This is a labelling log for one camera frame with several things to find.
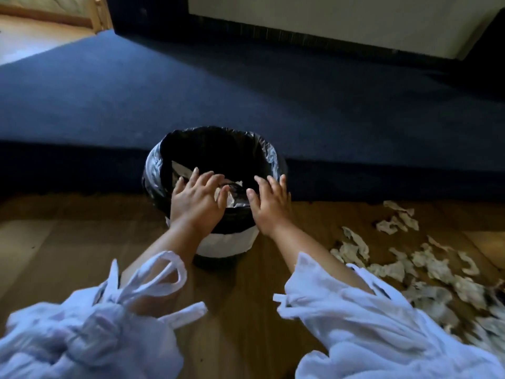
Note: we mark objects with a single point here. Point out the person's right hand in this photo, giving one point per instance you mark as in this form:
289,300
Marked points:
272,211

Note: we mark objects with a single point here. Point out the person's left hand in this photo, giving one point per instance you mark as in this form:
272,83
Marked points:
195,207

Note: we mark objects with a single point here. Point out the person's left middle finger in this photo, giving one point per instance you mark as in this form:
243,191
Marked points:
205,180

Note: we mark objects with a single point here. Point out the person's right middle finger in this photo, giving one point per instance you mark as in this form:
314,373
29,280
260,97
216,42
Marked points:
273,184

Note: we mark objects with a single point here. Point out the person's left thumb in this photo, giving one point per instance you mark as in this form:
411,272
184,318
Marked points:
225,196

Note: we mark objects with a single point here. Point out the person's left little finger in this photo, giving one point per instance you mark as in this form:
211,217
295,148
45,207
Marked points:
178,185

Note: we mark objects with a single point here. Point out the person's right thumb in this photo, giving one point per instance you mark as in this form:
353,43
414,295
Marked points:
253,198

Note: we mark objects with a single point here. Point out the person's right forearm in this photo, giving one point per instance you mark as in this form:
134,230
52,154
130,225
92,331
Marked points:
311,256

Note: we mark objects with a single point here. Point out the person's left forearm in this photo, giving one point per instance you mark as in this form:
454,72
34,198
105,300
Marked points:
165,258

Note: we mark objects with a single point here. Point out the crumpled paper scrap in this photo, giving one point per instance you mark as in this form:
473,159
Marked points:
236,195

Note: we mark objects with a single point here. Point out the flat torn paper scrap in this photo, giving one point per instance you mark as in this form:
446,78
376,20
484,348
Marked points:
179,171

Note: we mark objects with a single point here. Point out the black plastic bin liner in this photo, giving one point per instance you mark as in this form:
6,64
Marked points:
221,153

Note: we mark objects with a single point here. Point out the white round trash bin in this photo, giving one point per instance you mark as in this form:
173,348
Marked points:
229,244

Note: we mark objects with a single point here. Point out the dark blue rug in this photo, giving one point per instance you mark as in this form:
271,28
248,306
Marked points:
252,106

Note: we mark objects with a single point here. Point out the white left robe sleeve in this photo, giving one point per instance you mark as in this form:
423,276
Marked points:
90,331

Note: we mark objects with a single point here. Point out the white robe sleeve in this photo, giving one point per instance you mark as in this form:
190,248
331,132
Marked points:
90,331
374,331

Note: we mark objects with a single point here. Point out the white furniture panel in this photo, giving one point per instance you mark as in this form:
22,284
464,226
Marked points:
339,19

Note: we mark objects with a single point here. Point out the white right robe sleeve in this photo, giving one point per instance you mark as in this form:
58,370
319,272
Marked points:
374,331

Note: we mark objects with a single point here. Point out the pile of torn paper scraps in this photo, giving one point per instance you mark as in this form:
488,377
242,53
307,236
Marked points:
434,272

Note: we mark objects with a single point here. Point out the wooden door frame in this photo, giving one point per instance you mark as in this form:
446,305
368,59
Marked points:
59,11

